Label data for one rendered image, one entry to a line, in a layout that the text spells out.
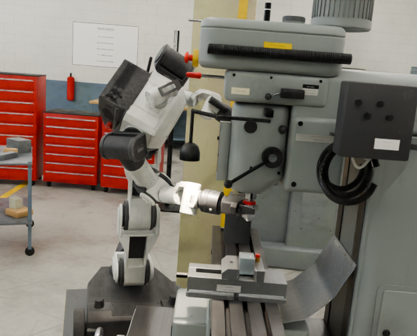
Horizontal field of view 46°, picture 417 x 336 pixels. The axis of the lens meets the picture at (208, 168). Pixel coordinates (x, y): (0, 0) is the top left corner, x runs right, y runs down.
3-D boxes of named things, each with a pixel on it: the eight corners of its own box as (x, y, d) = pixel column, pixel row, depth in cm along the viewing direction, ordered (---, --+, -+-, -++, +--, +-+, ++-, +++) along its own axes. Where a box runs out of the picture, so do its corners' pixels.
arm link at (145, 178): (136, 197, 212) (116, 169, 194) (154, 175, 217) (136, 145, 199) (156, 209, 206) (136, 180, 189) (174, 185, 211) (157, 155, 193)
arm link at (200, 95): (215, 117, 228) (189, 108, 232) (222, 101, 231) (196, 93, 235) (214, 110, 222) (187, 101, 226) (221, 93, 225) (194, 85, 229)
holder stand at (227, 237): (222, 241, 225) (226, 199, 221) (226, 227, 247) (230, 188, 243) (248, 245, 224) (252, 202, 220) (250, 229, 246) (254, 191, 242)
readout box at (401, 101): (339, 157, 137) (349, 81, 132) (331, 151, 146) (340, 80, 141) (410, 163, 137) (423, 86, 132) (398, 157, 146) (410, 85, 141)
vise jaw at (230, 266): (221, 279, 169) (222, 268, 168) (220, 265, 181) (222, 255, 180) (238, 280, 169) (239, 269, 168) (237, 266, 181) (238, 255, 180)
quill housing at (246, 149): (226, 195, 168) (234, 101, 161) (224, 181, 188) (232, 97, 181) (282, 199, 168) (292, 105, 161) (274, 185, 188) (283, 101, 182)
